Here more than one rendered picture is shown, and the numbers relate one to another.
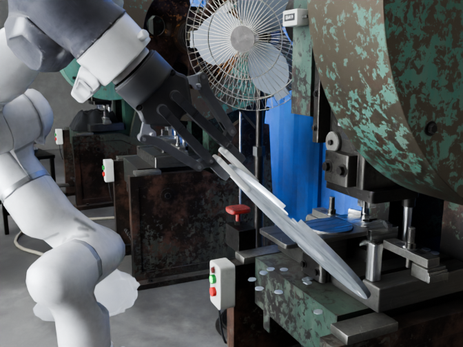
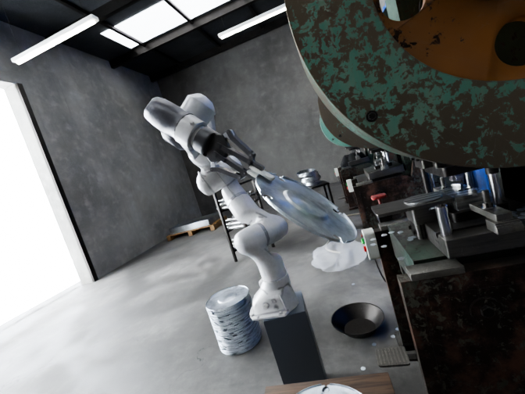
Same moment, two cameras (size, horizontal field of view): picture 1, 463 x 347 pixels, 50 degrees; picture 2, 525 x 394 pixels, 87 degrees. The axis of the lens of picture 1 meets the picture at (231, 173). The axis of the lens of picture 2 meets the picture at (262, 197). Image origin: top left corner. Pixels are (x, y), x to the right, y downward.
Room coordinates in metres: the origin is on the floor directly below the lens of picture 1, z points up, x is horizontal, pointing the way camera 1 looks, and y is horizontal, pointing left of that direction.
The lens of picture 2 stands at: (0.15, -0.48, 1.07)
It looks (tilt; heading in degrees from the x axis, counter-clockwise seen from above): 7 degrees down; 41
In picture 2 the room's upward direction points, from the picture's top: 17 degrees counter-clockwise
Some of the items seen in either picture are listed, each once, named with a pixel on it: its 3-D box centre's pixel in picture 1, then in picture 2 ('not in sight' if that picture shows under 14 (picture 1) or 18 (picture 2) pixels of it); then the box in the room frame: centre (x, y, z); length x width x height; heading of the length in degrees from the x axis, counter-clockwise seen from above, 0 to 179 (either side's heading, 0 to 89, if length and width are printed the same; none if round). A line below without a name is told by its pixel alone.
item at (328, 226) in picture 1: (313, 252); (412, 218); (1.23, -0.21, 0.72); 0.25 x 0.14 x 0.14; 115
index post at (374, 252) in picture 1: (373, 259); (443, 219); (1.09, -0.33, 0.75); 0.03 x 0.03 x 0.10; 25
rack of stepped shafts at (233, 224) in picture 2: not in sight; (243, 219); (2.52, 1.98, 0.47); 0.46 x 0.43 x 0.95; 95
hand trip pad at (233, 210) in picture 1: (238, 218); (380, 202); (1.50, -0.02, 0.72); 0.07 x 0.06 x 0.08; 115
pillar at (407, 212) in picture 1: (407, 217); (494, 181); (1.26, -0.46, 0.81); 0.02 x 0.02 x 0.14
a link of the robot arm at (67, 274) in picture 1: (71, 301); (258, 252); (0.95, 0.33, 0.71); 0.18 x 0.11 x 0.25; 161
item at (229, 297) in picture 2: not in sight; (226, 297); (1.18, 0.96, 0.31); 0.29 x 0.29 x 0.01
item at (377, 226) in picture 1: (365, 228); (461, 196); (1.30, -0.37, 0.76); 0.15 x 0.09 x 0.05; 25
